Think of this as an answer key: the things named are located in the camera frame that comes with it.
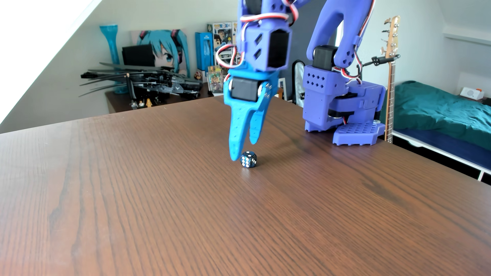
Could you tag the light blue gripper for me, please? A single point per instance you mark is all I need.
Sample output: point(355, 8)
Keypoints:
point(245, 88)

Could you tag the dark blue dice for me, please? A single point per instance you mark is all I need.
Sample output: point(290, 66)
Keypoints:
point(249, 159)

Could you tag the purple robot arm with base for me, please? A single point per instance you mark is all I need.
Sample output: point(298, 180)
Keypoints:
point(326, 99)

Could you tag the clear card display stand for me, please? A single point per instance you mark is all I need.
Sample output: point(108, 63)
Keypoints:
point(215, 79)

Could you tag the vinyl figure box dark character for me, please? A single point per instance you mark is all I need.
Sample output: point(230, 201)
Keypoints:
point(221, 71)

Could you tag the black framed mirror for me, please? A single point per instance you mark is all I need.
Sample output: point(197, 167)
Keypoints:
point(298, 82)

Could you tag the small brown figurine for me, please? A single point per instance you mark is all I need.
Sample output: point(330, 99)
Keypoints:
point(198, 75)

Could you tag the tall blue box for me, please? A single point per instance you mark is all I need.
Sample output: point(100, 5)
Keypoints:
point(203, 50)

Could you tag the vinyl figure box blue character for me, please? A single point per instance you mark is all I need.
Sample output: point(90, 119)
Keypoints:
point(220, 34)

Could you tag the black aircraft model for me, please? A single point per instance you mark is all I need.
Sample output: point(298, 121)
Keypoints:
point(161, 82)

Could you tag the tiny yellow minifigure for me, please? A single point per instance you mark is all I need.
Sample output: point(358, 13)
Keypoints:
point(149, 102)

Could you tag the anime girl picture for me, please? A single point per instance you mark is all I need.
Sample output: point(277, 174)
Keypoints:
point(163, 48)

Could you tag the tiny black minifigure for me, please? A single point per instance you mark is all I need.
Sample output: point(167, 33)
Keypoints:
point(134, 104)

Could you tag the black rectangular box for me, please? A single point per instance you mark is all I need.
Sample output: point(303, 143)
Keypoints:
point(138, 55)

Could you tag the dark wooden sideboard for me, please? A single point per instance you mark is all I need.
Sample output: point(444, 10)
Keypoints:
point(119, 102)

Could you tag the bass guitar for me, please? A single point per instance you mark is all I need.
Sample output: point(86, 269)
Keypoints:
point(390, 111)

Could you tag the black clamp stand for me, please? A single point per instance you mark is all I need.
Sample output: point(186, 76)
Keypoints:
point(378, 60)

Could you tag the blue glass vase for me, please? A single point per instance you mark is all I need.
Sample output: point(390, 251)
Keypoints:
point(111, 38)

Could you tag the bed with teal blanket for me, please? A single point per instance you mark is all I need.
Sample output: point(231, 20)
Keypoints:
point(437, 109)

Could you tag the blue mattress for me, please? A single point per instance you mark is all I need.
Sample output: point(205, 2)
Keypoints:
point(452, 147)

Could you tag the small white radio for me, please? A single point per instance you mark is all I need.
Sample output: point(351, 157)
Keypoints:
point(471, 93)

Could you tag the white picture frame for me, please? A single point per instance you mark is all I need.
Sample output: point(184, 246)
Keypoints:
point(283, 88)

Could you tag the white bed frame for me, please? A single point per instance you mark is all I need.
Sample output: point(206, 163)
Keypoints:
point(441, 150)

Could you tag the white wall shelf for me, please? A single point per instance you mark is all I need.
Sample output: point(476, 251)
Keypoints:
point(468, 36)

